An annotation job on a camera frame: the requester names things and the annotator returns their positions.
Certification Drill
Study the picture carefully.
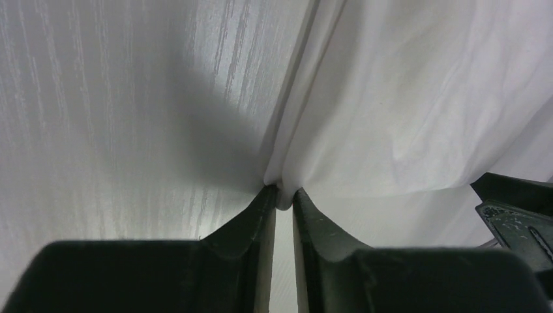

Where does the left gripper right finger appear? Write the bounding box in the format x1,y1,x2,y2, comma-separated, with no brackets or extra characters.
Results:
292,190,552,312

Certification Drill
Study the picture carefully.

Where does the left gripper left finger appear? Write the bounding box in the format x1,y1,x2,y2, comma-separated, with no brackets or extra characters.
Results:
3,185,278,312

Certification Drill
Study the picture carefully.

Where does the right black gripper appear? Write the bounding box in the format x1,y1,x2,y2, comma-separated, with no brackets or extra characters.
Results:
470,173,552,299

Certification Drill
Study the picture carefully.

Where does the white t shirt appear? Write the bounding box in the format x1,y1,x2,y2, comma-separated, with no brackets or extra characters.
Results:
264,1,552,210

